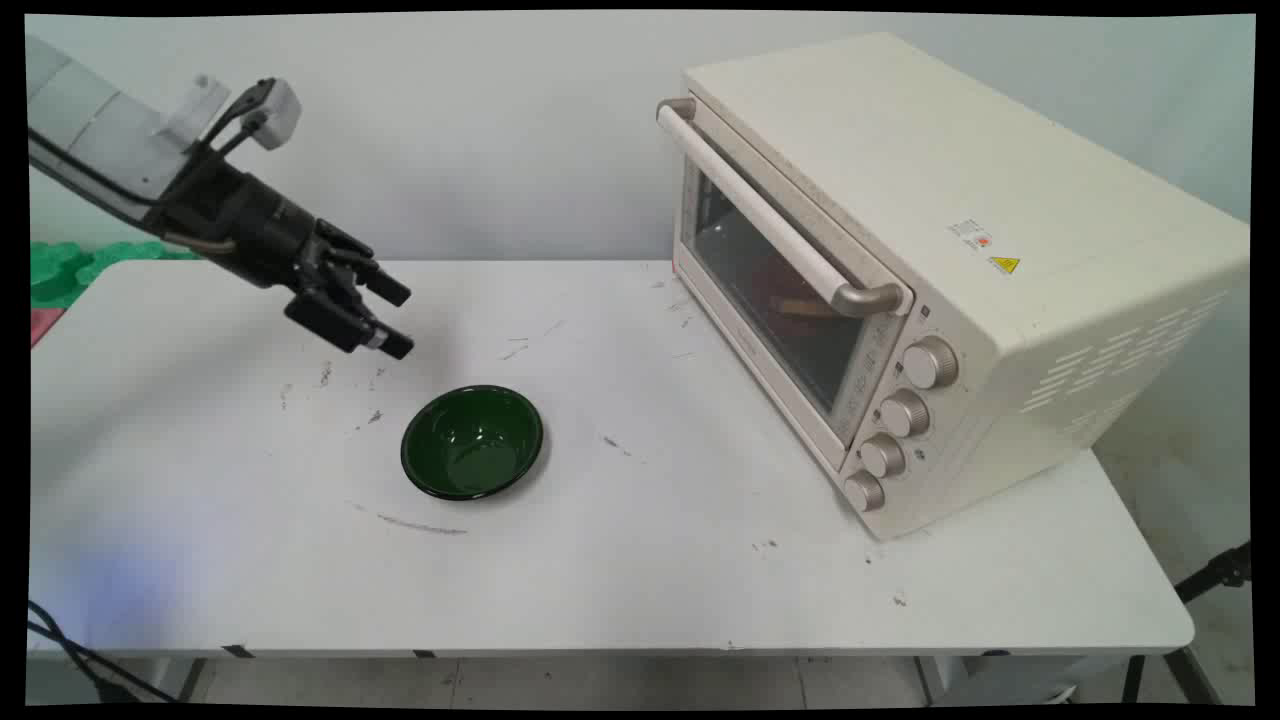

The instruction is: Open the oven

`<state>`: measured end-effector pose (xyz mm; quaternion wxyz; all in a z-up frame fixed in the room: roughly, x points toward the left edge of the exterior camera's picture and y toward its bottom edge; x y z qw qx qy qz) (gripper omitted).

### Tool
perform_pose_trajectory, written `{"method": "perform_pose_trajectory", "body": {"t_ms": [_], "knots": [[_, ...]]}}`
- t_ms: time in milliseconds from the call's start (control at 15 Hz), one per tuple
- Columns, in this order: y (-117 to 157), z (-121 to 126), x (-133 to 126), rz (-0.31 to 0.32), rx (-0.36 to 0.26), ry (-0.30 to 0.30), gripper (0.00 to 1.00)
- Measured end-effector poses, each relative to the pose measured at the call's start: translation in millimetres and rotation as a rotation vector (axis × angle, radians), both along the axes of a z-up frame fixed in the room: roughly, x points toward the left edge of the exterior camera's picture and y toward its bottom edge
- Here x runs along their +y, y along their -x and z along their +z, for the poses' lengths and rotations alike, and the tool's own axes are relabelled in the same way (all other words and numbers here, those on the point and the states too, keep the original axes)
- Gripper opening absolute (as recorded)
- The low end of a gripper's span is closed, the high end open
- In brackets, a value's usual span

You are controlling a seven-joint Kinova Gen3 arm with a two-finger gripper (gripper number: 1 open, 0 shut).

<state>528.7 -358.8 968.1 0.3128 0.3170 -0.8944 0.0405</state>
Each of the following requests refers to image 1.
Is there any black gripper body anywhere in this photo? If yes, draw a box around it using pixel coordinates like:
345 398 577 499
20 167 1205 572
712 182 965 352
148 148 377 293

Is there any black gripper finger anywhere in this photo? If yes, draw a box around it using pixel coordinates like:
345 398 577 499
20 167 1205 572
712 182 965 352
284 288 416 361
318 222 413 308

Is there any cream oven door handle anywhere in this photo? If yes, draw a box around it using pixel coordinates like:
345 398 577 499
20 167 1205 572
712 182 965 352
656 97 914 320

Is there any glass oven door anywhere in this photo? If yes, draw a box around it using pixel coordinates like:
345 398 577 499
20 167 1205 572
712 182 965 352
672 100 916 477

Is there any dark green bowl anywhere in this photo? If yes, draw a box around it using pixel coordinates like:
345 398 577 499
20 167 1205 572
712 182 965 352
400 385 545 502

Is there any green foam mat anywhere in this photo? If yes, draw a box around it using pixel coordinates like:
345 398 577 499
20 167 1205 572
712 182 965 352
30 240 201 310

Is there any red bowl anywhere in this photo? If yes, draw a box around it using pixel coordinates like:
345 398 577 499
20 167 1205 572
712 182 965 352
742 248 851 323

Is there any silver oven knob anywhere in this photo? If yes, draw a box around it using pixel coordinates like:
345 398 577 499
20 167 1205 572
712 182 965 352
902 336 960 390
843 470 887 513
879 389 932 439
858 433 907 479

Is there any cream toaster oven body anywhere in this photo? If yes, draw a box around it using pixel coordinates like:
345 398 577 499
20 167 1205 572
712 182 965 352
672 31 1251 542

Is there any black tripod leg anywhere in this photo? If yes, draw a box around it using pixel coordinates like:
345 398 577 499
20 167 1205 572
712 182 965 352
1172 540 1253 605

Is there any black table leg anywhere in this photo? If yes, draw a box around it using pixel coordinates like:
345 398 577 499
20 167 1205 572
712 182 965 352
1120 647 1223 705

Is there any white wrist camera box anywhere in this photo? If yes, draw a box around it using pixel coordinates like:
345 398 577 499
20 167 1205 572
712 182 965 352
232 78 303 152

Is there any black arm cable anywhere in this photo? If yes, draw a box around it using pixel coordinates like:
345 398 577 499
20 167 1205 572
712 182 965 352
28 128 241 253

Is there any black floor cable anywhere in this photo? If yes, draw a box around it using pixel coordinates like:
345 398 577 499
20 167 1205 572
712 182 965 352
28 600 181 705

